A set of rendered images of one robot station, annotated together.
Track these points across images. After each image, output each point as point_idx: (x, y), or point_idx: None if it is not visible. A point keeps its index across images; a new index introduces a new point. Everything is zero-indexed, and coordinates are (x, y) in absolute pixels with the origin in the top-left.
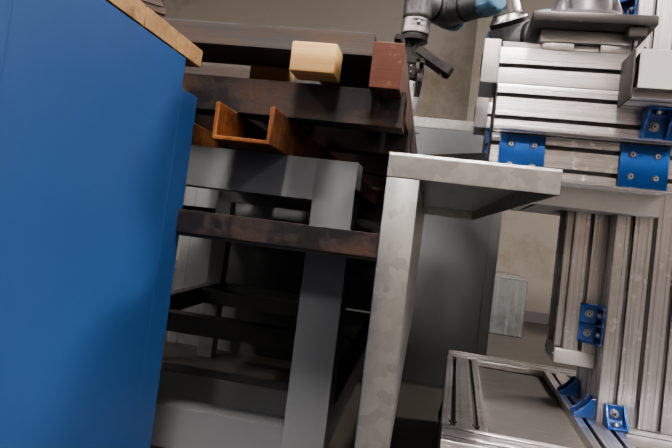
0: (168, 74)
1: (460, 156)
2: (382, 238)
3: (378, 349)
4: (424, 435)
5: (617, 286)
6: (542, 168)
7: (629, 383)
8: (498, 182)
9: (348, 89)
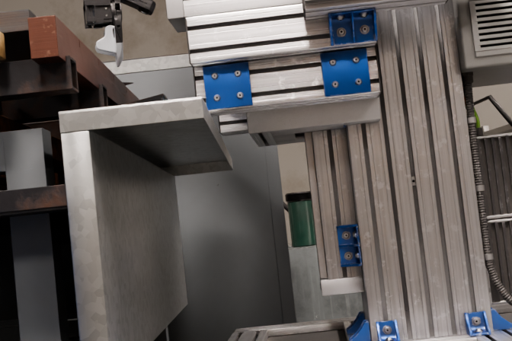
0: None
1: (142, 101)
2: (68, 186)
3: (84, 280)
4: None
5: (363, 199)
6: (185, 99)
7: (395, 294)
8: (153, 118)
9: (16, 63)
